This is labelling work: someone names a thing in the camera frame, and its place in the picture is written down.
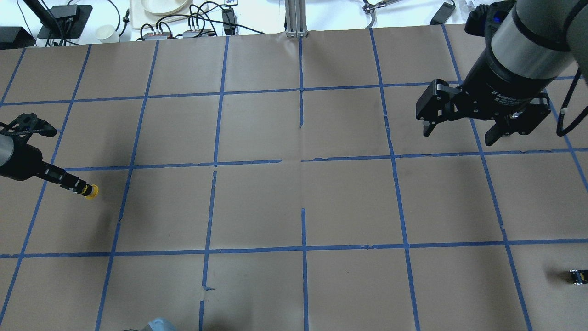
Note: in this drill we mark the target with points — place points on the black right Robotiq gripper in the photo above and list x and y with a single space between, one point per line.
492 82

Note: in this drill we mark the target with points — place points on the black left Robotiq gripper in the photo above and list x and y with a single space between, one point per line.
26 164

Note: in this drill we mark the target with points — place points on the yellow push button switch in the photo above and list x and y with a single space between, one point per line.
89 191

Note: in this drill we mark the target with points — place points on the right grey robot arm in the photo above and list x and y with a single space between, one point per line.
528 43

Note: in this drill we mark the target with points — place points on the black monitor stand base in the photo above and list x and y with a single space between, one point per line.
67 22

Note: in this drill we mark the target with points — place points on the black power adapter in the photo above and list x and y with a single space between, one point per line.
442 14

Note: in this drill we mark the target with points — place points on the white paper cup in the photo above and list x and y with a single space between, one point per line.
107 34

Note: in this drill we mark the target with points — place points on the beige tray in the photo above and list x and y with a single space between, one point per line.
150 11

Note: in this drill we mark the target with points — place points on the red push button switch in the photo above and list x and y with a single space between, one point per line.
579 276

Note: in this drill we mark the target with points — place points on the aluminium frame post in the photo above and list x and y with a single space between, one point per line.
295 18

